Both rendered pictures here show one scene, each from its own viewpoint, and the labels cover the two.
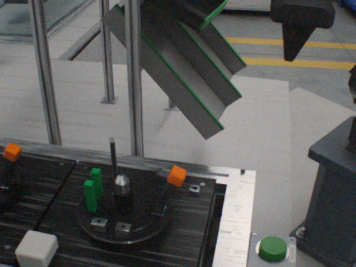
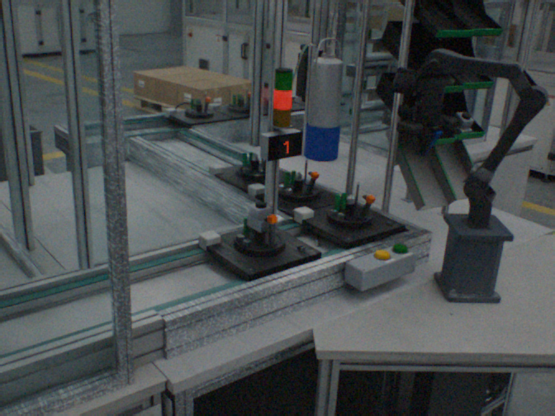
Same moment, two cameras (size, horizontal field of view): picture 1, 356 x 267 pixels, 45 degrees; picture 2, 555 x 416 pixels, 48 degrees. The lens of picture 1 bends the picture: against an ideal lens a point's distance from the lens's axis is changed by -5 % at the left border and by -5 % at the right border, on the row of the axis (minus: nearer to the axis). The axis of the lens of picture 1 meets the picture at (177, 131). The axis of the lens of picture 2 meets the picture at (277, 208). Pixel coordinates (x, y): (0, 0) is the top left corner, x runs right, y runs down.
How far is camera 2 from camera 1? 137 cm
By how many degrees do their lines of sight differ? 37
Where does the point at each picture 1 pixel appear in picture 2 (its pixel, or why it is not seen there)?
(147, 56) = (400, 157)
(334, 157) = (450, 219)
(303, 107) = (540, 243)
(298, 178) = not seen: hidden behind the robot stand
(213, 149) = (443, 237)
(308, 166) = not seen: hidden behind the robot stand
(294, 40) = (422, 145)
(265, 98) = (516, 231)
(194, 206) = (382, 227)
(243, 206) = (407, 237)
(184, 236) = (366, 231)
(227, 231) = (388, 239)
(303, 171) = not seen: hidden behind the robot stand
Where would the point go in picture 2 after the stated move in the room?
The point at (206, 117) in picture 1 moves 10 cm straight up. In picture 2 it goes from (418, 196) to (422, 166)
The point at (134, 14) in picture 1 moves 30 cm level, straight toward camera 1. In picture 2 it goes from (393, 131) to (345, 151)
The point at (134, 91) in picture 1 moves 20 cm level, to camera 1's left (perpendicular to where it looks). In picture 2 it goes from (388, 173) to (338, 158)
